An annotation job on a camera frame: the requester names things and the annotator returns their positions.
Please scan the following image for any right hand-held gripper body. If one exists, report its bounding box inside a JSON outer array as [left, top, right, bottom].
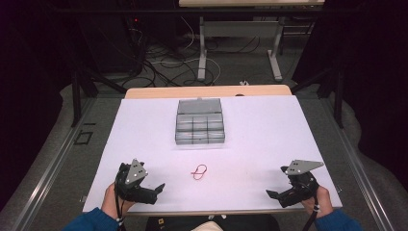
[[276, 159, 325, 209]]

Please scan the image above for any clear plastic compartment box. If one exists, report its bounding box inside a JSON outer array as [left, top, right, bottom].
[[174, 97, 226, 146]]

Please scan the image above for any left hand-held gripper cable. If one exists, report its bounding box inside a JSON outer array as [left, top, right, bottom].
[[115, 192, 127, 231]]

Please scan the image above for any person's lap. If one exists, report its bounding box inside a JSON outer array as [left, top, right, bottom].
[[145, 214, 281, 231]]

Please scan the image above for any white-legged background desk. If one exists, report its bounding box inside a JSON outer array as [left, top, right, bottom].
[[178, 0, 326, 82]]

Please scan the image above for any black floor socket frame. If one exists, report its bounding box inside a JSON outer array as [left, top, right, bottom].
[[73, 129, 94, 146]]

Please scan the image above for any metal floor rail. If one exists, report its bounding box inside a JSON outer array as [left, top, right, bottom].
[[320, 95, 397, 231], [11, 97, 97, 231]]

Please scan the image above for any red rubber band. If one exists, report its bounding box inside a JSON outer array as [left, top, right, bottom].
[[191, 164, 208, 181]]

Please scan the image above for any white table cover sheet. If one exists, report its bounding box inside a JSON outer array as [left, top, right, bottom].
[[82, 94, 344, 214]]

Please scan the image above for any person's right hand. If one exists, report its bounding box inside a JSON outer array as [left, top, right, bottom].
[[300, 185, 335, 219]]

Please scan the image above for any hand-held gripper cable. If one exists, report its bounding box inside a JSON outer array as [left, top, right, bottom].
[[115, 192, 127, 231], [301, 195, 321, 231]]

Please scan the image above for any black metal stand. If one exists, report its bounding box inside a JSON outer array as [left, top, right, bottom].
[[68, 64, 128, 128], [290, 61, 345, 130]]

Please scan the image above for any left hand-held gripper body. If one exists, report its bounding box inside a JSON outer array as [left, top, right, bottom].
[[114, 158, 159, 205]]

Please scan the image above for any tangle of floor cables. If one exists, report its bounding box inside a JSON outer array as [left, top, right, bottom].
[[126, 15, 262, 89]]

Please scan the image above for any person's left hand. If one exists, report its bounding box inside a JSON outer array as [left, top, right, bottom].
[[101, 182, 137, 221]]

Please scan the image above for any right hand-held gripper cable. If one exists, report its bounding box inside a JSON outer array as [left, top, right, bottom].
[[301, 195, 321, 231]]

